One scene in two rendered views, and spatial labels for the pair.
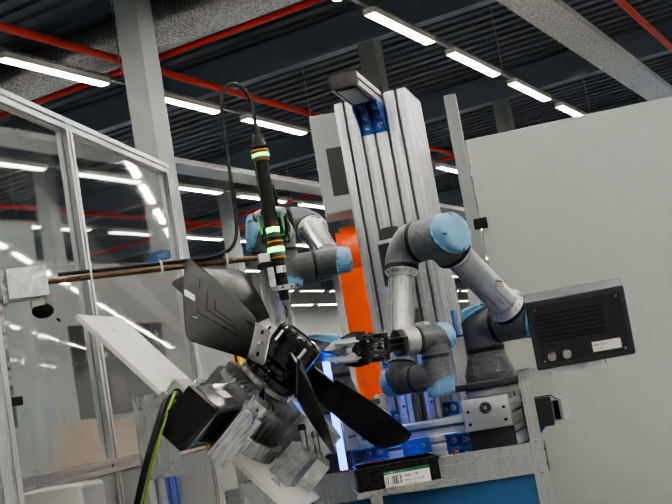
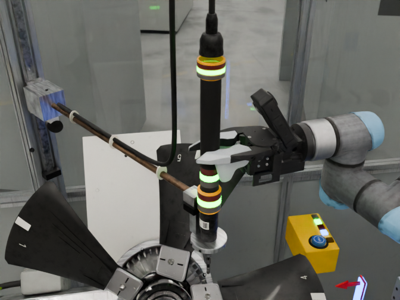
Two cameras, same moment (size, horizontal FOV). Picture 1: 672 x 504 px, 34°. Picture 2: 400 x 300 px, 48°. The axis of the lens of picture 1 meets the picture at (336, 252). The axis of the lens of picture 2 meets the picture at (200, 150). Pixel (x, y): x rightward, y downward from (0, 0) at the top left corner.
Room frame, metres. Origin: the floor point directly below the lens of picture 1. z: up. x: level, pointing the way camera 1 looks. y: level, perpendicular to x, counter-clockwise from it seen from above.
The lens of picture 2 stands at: (2.53, -0.46, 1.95)
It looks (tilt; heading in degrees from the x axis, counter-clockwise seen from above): 31 degrees down; 70
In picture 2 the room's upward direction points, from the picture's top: straight up
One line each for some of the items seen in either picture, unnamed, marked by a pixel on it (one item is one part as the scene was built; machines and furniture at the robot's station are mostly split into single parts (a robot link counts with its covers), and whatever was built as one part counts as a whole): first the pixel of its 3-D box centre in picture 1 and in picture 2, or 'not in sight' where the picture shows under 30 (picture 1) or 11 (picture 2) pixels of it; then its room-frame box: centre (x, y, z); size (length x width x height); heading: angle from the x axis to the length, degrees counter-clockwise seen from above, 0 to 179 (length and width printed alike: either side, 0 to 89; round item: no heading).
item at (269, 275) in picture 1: (276, 272); (205, 219); (2.76, 0.16, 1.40); 0.09 x 0.07 x 0.10; 114
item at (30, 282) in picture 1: (22, 284); (44, 99); (2.52, 0.72, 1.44); 0.10 x 0.07 x 0.08; 114
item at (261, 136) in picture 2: (275, 228); (273, 150); (2.89, 0.15, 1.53); 0.12 x 0.08 x 0.09; 179
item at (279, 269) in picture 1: (269, 211); (209, 150); (2.77, 0.15, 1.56); 0.04 x 0.04 x 0.46
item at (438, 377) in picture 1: (433, 376); not in sight; (2.97, -0.20, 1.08); 0.11 x 0.08 x 0.11; 51
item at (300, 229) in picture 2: not in sight; (310, 244); (3.18, 0.37, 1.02); 0.16 x 0.10 x 0.11; 79
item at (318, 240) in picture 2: not in sight; (318, 241); (3.17, 0.32, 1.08); 0.04 x 0.04 x 0.02
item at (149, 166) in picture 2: (158, 269); (112, 143); (2.65, 0.43, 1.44); 0.54 x 0.01 x 0.01; 114
